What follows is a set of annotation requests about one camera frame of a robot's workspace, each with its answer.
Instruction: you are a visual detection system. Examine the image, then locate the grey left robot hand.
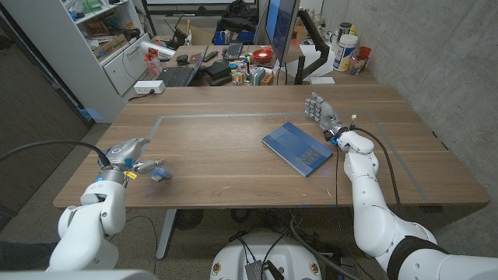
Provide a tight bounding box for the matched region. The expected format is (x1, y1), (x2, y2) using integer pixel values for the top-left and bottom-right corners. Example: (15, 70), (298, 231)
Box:
(96, 138), (164, 184)

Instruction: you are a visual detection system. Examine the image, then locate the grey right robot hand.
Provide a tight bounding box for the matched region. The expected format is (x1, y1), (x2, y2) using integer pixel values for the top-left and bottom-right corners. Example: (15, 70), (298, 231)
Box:
(304, 92), (349, 143)

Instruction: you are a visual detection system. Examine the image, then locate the blue toy camera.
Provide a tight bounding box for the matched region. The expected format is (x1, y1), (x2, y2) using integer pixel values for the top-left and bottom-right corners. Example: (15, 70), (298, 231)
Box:
(149, 166), (173, 183)

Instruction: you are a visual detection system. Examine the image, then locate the white robot shoulder housing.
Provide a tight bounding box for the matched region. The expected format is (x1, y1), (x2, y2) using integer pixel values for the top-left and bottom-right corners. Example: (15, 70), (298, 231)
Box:
(0, 268), (159, 280)

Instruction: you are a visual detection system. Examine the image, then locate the blue hardcover book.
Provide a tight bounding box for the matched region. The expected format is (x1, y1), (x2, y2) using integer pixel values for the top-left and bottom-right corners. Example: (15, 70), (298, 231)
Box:
(261, 121), (335, 179)

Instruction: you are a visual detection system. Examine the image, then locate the cluttered wooden desk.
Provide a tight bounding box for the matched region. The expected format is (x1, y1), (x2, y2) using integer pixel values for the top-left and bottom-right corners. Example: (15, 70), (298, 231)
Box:
(155, 44), (379, 87)

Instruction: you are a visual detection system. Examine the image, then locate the white wipes canister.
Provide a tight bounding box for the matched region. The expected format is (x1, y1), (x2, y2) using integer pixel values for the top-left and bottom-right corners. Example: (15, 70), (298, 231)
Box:
(333, 33), (359, 72)

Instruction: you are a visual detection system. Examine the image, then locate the red lidded clear jar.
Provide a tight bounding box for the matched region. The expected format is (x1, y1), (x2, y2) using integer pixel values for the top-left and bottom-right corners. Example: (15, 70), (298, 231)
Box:
(349, 46), (372, 75)

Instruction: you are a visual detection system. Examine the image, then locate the white power strip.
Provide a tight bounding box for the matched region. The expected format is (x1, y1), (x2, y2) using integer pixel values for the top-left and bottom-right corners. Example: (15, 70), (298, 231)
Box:
(133, 79), (167, 96)

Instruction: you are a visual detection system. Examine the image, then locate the teal box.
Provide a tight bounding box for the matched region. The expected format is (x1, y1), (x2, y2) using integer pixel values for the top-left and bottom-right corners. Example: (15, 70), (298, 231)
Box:
(252, 67), (267, 86)

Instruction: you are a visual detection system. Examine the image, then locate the red bowl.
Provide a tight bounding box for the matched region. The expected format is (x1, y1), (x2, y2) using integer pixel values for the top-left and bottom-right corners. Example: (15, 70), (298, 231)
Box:
(252, 47), (275, 65)

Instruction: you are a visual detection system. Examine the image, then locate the white table leg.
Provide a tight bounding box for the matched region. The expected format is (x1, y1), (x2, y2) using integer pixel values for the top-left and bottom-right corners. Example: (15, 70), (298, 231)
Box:
(155, 209), (178, 261)

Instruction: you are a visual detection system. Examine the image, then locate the clear red plastic cup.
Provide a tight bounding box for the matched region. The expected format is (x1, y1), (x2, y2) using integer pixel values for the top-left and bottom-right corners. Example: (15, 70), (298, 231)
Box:
(144, 54), (163, 78)

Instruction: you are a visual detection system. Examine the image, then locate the black round floor fan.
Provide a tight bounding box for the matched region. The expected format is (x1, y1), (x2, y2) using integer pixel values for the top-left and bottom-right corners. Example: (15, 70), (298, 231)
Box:
(174, 209), (205, 231)

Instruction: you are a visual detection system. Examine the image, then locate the black laptop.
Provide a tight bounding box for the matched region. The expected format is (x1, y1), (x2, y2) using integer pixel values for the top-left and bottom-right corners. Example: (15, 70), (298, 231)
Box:
(156, 45), (209, 88)

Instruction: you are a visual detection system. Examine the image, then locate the black computer monitor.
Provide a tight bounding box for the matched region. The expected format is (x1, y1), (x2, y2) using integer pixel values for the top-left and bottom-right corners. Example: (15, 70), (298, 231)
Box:
(264, 0), (301, 65)

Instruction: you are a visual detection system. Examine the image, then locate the cardboard box in shelf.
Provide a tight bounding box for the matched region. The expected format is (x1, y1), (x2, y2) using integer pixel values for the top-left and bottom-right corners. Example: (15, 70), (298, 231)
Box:
(93, 33), (128, 59)

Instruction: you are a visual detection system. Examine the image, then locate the white roll with red label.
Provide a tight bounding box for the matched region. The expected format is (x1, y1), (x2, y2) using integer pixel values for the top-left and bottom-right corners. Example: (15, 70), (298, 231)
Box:
(139, 40), (177, 61)

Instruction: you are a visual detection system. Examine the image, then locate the black keyboard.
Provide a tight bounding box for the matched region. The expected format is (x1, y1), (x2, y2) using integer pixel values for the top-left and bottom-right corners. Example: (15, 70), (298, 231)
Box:
(221, 42), (244, 61)

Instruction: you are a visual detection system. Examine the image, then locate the black device box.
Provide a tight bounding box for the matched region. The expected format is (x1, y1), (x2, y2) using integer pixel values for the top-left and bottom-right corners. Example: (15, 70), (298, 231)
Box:
(205, 60), (233, 81)

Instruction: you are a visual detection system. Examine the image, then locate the white shelf cabinet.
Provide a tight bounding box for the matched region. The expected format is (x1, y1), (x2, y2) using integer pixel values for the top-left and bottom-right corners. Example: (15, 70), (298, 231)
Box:
(0, 0), (153, 124)

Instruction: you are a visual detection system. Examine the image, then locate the black backpack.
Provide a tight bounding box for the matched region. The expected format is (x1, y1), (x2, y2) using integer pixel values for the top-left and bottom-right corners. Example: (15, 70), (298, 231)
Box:
(216, 0), (260, 34)

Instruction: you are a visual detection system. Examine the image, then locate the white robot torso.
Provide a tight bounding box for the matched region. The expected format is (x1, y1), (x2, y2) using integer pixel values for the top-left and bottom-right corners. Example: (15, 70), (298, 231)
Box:
(209, 232), (323, 280)

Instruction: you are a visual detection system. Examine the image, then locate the flat cardboard box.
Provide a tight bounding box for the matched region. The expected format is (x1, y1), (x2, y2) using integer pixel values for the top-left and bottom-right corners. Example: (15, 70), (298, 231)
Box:
(186, 21), (217, 47)

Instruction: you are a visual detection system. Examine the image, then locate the black power cord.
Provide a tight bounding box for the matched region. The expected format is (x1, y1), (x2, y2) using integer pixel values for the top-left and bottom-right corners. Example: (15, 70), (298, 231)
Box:
(128, 91), (156, 103)

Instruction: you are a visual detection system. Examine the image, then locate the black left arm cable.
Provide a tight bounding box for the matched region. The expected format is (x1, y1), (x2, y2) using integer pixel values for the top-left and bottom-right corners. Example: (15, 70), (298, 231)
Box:
(0, 139), (113, 168)

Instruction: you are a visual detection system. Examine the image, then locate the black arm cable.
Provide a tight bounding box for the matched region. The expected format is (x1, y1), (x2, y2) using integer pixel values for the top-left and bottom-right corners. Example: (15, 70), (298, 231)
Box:
(349, 114), (404, 207)
(0, 139), (113, 168)

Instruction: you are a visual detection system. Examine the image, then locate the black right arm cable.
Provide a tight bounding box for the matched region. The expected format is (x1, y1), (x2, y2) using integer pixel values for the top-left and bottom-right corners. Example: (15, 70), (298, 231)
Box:
(349, 114), (404, 207)

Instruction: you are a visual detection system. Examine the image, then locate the thick grey torso hose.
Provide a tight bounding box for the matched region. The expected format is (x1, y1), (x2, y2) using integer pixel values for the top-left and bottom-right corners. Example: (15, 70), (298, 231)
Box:
(289, 216), (363, 280)

